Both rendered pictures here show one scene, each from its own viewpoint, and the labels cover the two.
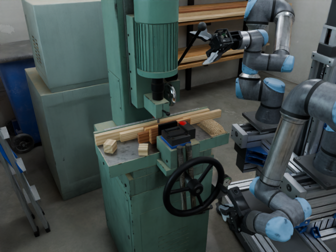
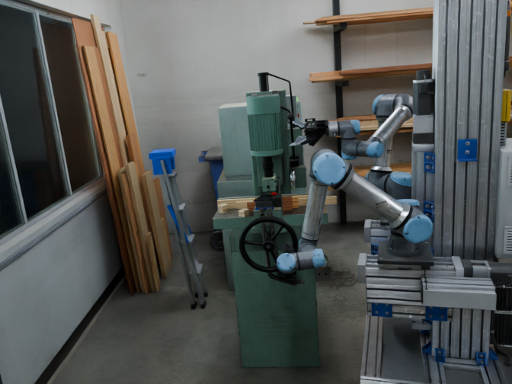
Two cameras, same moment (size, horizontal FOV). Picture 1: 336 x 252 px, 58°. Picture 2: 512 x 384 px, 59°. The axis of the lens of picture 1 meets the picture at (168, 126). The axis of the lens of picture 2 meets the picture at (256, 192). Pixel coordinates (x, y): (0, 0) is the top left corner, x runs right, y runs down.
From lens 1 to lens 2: 144 cm
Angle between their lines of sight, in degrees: 34
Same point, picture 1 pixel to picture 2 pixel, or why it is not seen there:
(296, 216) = (304, 257)
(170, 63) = (269, 145)
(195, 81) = not seen: hidden behind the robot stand
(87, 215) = not seen: hidden behind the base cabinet
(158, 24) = (257, 114)
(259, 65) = (350, 150)
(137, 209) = (237, 266)
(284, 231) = (284, 262)
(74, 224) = (225, 308)
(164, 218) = (264, 286)
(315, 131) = not seen: hidden behind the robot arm
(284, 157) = (311, 212)
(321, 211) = (392, 296)
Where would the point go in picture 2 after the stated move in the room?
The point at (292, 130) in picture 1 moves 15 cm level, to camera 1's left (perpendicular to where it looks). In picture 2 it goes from (313, 190) to (281, 187)
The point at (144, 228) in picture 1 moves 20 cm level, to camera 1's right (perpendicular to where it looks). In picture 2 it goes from (245, 289) to (276, 296)
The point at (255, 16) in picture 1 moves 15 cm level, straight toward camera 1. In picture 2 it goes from (379, 110) to (363, 114)
